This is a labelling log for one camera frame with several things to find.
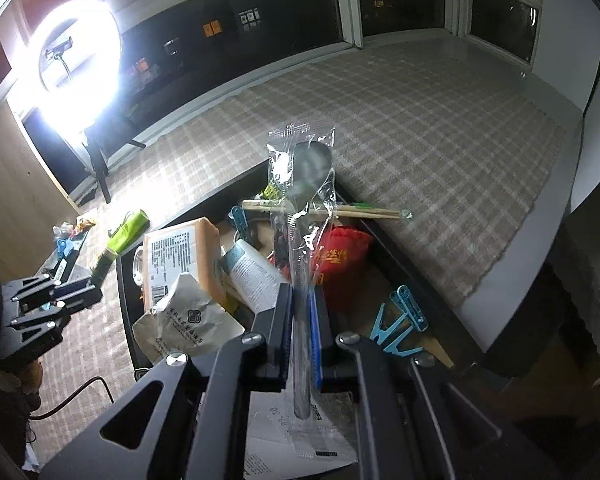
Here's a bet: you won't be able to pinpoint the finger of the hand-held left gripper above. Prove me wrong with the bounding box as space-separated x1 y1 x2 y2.
0 275 104 315
0 305 73 362

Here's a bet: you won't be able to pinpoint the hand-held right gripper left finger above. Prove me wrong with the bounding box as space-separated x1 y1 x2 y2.
37 284 296 480

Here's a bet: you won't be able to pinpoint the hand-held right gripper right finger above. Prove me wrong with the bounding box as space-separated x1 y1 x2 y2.
307 285 556 480

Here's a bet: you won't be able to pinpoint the green bottle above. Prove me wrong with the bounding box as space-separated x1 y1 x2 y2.
91 210 150 281

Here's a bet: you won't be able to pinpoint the black storage container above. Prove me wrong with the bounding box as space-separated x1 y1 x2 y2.
116 157 482 480

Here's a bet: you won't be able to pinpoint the person's left hand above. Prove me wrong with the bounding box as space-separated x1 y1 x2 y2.
0 360 44 401

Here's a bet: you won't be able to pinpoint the small black side tray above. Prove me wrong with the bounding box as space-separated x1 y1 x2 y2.
40 237 93 286

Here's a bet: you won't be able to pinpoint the crumpled snack wrapper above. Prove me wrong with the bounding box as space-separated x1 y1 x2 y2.
52 216 98 240

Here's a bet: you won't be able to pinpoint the white tube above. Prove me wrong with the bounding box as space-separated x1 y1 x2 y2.
221 240 291 316

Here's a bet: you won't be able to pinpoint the red fabric pouch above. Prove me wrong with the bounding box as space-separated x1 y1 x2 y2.
312 226 373 301

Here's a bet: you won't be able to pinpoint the large blue clothespin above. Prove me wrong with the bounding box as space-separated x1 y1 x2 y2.
370 285 426 358

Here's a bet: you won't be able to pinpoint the white printed box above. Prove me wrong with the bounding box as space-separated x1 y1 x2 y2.
245 390 358 480

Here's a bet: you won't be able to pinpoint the white paper bag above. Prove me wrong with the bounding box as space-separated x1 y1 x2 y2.
131 272 246 363

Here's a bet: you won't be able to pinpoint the tan cardboard box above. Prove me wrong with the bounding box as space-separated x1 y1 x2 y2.
144 217 236 313

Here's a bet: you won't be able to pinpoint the black tripod stand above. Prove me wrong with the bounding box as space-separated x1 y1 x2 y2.
82 110 148 205

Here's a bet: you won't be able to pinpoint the wrapped wooden chopsticks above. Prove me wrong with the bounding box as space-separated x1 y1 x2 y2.
242 200 413 221

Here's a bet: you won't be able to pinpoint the phone holder clamp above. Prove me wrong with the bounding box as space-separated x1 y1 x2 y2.
45 37 73 58

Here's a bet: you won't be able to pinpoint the checked beige mat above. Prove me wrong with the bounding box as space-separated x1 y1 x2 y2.
30 40 571 461

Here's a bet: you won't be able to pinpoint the ring light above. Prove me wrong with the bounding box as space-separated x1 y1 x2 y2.
10 0 131 126

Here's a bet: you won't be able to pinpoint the white window frame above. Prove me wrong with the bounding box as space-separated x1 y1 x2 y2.
85 0 543 126

